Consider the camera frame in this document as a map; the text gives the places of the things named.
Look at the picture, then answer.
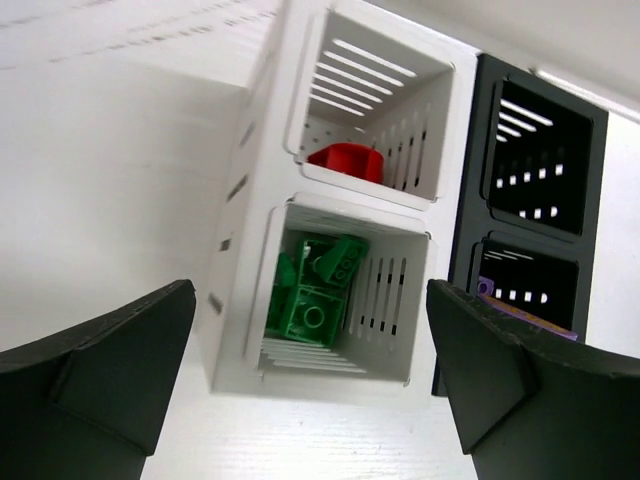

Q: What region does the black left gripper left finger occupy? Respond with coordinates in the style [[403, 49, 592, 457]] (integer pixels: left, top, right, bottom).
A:
[[1, 280, 196, 479]]

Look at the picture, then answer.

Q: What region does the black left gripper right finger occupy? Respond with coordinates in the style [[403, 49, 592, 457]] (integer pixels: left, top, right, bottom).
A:
[[426, 280, 639, 479]]

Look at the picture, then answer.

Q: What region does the purple butterfly lego brick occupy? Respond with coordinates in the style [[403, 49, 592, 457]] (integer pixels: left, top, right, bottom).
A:
[[478, 294, 578, 341]]

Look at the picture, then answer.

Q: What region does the purple round lego brick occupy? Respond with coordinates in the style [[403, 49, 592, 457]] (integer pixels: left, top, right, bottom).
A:
[[477, 276, 495, 296]]

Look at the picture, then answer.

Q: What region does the green lego plate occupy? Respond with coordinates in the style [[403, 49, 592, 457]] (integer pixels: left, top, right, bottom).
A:
[[265, 231, 346, 347]]

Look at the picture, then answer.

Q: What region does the green stepped lego brick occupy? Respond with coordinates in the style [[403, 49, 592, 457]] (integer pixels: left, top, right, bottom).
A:
[[313, 235, 369, 287]]

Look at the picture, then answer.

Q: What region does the red flower lego brick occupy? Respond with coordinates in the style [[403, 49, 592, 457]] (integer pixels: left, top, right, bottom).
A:
[[307, 142, 384, 184]]

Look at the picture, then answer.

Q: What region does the green small lego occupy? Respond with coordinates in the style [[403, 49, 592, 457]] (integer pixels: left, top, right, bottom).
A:
[[274, 252, 297, 288]]

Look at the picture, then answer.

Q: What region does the black slatted container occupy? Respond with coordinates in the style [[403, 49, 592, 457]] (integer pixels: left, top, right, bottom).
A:
[[432, 53, 610, 397]]

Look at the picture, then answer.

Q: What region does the white slatted container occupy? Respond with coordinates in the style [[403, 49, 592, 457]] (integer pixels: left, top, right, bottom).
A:
[[203, 1, 477, 399]]

